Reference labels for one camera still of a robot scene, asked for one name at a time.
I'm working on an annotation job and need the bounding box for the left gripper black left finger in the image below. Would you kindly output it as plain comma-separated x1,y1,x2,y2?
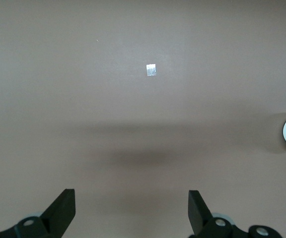
0,188,76,238

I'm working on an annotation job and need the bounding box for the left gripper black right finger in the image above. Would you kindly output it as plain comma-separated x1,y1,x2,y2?
188,190,282,238

